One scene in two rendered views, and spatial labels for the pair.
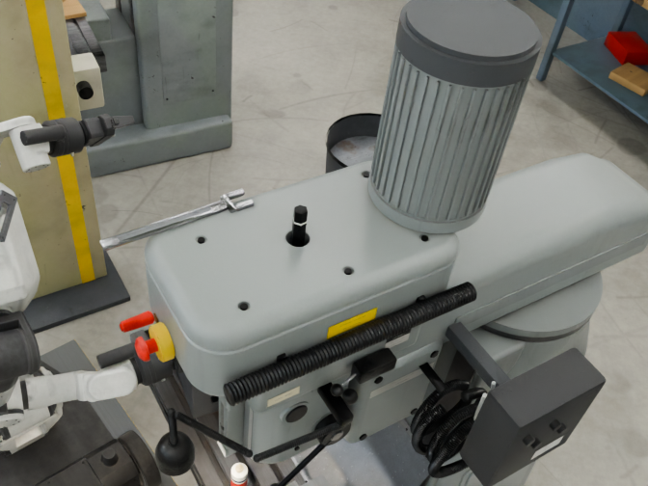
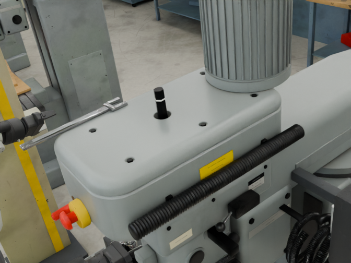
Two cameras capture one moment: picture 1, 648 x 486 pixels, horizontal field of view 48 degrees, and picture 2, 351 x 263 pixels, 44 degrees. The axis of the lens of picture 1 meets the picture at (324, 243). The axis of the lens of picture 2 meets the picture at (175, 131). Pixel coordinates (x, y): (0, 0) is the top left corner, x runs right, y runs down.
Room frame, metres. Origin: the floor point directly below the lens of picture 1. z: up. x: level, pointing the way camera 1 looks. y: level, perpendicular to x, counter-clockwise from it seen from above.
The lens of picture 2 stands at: (0.01, -0.04, 2.35)
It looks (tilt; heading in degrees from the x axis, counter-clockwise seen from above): 33 degrees down; 4
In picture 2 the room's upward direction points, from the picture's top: 8 degrees counter-clockwise
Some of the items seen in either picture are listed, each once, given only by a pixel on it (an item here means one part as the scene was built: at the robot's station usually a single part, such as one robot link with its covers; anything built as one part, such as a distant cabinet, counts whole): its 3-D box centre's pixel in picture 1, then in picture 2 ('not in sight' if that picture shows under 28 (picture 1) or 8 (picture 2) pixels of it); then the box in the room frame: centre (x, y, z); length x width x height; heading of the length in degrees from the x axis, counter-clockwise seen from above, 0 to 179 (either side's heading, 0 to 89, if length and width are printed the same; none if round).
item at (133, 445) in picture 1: (139, 461); not in sight; (1.09, 0.48, 0.50); 0.20 x 0.05 x 0.20; 45
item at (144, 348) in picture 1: (147, 347); (69, 219); (0.64, 0.24, 1.76); 0.04 x 0.03 x 0.04; 37
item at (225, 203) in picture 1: (178, 220); (74, 122); (0.79, 0.23, 1.89); 0.24 x 0.04 x 0.01; 129
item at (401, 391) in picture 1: (364, 353); (238, 214); (0.91, -0.12, 1.47); 0.24 x 0.19 x 0.26; 37
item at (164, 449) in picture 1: (175, 449); not in sight; (0.65, 0.22, 1.45); 0.07 x 0.07 x 0.06
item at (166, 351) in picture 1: (161, 341); (79, 213); (0.66, 0.23, 1.76); 0.06 x 0.02 x 0.06; 37
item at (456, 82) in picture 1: (446, 116); (245, 6); (0.95, -0.16, 2.05); 0.20 x 0.20 x 0.32
